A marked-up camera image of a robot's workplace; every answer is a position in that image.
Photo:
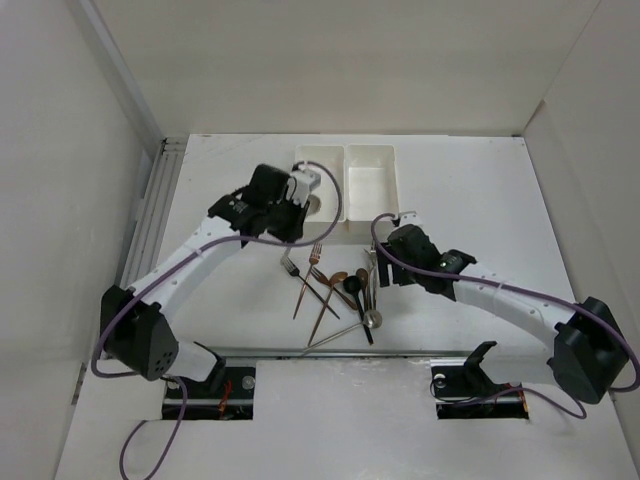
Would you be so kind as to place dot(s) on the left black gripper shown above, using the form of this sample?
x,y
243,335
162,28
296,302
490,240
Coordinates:
x,y
294,231

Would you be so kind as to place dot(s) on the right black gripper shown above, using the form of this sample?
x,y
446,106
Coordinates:
x,y
398,277

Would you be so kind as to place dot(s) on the silver fork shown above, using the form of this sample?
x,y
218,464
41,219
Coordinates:
x,y
372,276

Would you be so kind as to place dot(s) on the brown spoon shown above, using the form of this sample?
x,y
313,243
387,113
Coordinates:
x,y
363,277

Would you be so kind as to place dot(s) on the black fork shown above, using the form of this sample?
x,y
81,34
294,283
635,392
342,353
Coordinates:
x,y
294,272

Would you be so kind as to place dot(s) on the copper fork long handle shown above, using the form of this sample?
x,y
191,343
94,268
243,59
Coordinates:
x,y
313,261

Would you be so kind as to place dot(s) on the beige spoon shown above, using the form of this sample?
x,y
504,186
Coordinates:
x,y
314,205

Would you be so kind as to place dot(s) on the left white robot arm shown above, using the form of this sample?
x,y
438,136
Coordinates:
x,y
135,324

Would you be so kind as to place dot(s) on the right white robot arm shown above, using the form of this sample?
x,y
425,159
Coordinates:
x,y
581,349

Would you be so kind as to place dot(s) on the right white plastic bin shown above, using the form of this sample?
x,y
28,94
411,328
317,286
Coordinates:
x,y
372,185

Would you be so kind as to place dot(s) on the white plastic bin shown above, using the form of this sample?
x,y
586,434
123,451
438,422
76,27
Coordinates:
x,y
332,157
372,185

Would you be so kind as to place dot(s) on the black spoon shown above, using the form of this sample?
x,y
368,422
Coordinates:
x,y
352,286

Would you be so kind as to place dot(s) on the copper spoon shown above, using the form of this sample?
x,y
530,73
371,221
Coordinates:
x,y
325,305

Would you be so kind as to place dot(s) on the left white plastic bin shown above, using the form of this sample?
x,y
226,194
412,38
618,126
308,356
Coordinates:
x,y
332,157

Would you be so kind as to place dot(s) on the silver spoon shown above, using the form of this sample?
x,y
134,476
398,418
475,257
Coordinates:
x,y
372,320

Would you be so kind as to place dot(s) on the copper fork in pile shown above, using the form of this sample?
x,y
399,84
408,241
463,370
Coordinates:
x,y
332,283

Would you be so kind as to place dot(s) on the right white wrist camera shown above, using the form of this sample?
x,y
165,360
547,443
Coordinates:
x,y
408,218

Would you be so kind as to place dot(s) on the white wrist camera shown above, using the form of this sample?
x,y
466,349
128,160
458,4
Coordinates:
x,y
300,185
408,218

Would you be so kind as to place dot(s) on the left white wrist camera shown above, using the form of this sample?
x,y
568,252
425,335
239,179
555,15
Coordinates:
x,y
300,185

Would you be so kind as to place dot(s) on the aluminium rail frame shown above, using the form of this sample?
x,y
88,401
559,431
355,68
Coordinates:
x,y
152,211

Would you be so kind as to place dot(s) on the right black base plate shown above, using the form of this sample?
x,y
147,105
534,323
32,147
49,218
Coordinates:
x,y
462,383

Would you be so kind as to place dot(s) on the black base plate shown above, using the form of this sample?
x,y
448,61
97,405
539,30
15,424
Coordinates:
x,y
462,383
242,378

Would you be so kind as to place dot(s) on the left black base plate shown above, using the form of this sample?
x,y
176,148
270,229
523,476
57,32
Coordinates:
x,y
242,378

